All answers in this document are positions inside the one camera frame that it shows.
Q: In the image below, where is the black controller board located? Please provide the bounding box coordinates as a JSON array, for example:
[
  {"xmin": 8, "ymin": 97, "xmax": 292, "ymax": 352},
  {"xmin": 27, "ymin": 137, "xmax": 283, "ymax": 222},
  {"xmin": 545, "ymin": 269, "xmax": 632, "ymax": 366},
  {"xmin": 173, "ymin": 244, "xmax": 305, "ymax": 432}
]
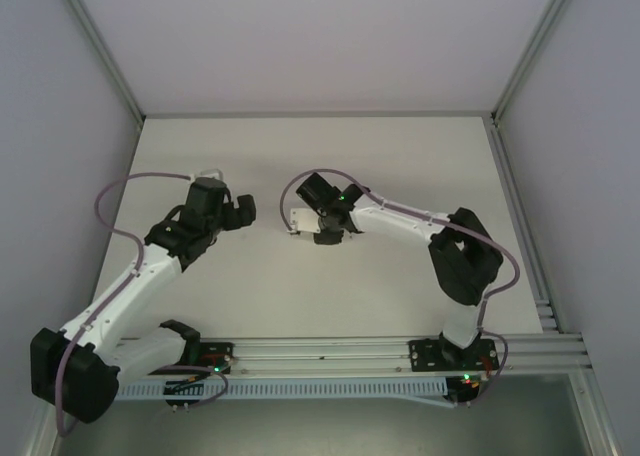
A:
[
  {"xmin": 446, "ymin": 374, "xmax": 482, "ymax": 408},
  {"xmin": 163, "ymin": 378, "xmax": 207, "ymax": 408}
]

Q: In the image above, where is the aluminium frame crossbar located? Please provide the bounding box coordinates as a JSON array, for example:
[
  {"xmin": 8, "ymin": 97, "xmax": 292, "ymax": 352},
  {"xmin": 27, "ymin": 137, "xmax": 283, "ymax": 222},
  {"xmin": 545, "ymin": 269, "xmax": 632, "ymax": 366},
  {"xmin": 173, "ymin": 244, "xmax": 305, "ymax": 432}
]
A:
[{"xmin": 141, "ymin": 109, "xmax": 497, "ymax": 121}]

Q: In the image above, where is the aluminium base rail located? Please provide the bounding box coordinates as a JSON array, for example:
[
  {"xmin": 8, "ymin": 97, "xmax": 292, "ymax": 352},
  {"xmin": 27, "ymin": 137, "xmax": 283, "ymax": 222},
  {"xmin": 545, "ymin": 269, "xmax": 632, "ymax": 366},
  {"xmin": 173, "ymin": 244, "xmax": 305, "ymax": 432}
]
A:
[{"xmin": 49, "ymin": 295, "xmax": 592, "ymax": 377}]

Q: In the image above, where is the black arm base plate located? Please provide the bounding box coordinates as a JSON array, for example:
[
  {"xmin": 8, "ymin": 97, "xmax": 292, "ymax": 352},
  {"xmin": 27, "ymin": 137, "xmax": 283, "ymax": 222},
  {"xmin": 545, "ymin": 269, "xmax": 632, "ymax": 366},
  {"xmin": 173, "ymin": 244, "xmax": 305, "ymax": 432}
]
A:
[
  {"xmin": 408, "ymin": 338, "xmax": 501, "ymax": 373},
  {"xmin": 143, "ymin": 340, "xmax": 236, "ymax": 376}
]

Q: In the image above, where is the white slotted cable duct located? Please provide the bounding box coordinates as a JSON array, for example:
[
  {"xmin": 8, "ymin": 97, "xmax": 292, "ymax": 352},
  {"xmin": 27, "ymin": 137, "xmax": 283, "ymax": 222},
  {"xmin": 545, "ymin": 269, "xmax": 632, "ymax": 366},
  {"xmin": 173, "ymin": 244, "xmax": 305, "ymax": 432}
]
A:
[{"xmin": 115, "ymin": 378, "xmax": 449, "ymax": 402}]

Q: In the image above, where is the aluminium side rail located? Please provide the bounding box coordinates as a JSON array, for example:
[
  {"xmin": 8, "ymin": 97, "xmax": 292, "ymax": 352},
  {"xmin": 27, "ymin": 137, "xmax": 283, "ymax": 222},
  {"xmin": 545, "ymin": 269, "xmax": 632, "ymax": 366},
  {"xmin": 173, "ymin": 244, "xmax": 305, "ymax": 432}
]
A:
[{"xmin": 488, "ymin": 120, "xmax": 564, "ymax": 333}]

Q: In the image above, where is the aluminium frame post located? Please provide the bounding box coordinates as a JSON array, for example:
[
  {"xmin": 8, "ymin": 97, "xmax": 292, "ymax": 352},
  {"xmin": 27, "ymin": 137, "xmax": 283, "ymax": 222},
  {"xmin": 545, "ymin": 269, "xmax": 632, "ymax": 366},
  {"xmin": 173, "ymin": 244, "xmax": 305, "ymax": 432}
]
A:
[
  {"xmin": 491, "ymin": 0, "xmax": 585, "ymax": 125},
  {"xmin": 53, "ymin": 0, "xmax": 147, "ymax": 125}
]

